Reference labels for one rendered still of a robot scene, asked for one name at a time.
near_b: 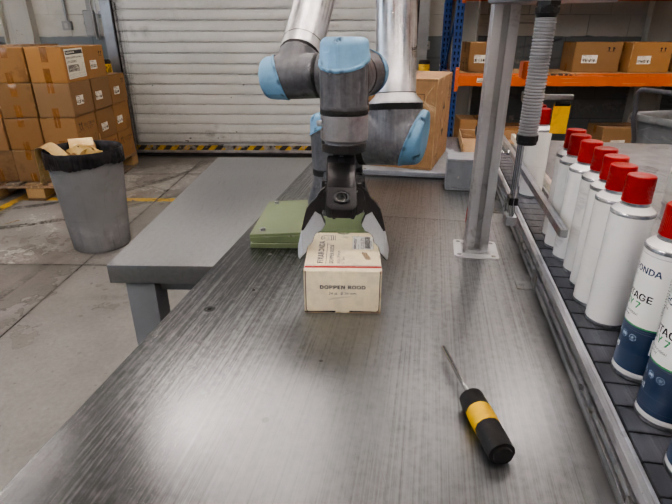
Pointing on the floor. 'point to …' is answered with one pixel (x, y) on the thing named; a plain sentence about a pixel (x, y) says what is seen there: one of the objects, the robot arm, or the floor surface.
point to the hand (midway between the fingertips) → (343, 261)
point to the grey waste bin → (94, 207)
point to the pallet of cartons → (56, 109)
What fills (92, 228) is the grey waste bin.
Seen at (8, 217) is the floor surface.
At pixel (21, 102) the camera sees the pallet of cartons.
